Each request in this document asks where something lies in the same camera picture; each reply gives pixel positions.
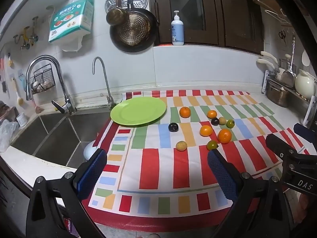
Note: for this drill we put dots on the striped colourful table mat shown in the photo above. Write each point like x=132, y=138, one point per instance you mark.
x=158, y=168

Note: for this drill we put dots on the white ceramic jug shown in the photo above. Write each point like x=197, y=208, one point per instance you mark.
x=304, y=84

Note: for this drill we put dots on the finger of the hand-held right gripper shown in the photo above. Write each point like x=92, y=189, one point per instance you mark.
x=278, y=143
x=304, y=132

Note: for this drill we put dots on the stainless steel pot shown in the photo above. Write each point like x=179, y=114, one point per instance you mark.
x=278, y=94

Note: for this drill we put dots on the stainless steel sink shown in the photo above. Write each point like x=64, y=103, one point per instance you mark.
x=57, y=138

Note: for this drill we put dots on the black scissors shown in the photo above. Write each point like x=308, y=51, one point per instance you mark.
x=282, y=36

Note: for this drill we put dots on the white dish rack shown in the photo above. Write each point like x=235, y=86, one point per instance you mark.
x=266, y=81

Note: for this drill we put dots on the thin gooseneck faucet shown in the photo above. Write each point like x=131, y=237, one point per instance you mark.
x=110, y=101

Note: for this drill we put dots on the white wall shelf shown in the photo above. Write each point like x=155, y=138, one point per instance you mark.
x=272, y=12

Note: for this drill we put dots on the perforated metal strainer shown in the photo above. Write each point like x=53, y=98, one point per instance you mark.
x=135, y=31

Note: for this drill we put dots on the tan kiwi in cluster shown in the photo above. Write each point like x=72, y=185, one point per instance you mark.
x=222, y=121

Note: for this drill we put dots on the white cup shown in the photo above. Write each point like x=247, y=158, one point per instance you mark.
x=21, y=119

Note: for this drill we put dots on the large chrome faucet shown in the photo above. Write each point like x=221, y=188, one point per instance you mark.
x=70, y=104

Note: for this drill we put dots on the tan kiwi front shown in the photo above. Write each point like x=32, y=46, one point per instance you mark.
x=181, y=145

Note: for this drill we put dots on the tan kiwi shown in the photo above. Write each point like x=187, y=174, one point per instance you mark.
x=222, y=121
x=181, y=145

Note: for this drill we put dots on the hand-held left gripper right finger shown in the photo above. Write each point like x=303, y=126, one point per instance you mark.
x=220, y=171

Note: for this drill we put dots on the clear plastic bag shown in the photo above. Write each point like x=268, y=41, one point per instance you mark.
x=7, y=133

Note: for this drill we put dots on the green plate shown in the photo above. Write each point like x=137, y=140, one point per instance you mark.
x=138, y=111

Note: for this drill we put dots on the white spoon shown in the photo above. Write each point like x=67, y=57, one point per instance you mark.
x=305, y=58

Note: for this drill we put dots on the yellow dish brush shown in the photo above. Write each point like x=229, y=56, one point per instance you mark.
x=19, y=100

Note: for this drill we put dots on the dark wooden cabinet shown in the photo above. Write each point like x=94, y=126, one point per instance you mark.
x=213, y=12

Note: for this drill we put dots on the orange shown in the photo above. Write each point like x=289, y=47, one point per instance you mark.
x=206, y=130
x=185, y=112
x=224, y=136
x=212, y=114

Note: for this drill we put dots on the black frying pan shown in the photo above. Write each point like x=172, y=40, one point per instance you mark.
x=148, y=42

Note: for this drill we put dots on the green yellow tomato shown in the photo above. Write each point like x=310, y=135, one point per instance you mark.
x=230, y=123
x=212, y=145

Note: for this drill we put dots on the paper towel pack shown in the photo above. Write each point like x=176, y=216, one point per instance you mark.
x=71, y=17

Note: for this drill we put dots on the white pump bottle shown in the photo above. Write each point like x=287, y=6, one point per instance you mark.
x=177, y=32

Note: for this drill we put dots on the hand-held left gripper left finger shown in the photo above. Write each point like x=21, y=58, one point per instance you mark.
x=92, y=173

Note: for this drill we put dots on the colourful wall hook rack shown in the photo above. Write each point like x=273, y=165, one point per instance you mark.
x=26, y=36

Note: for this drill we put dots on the dark purple plum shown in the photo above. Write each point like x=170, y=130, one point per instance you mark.
x=173, y=127
x=215, y=121

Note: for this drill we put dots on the person's right hand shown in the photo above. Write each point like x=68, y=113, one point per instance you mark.
x=304, y=203

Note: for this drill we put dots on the white round lid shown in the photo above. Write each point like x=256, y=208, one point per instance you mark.
x=89, y=151

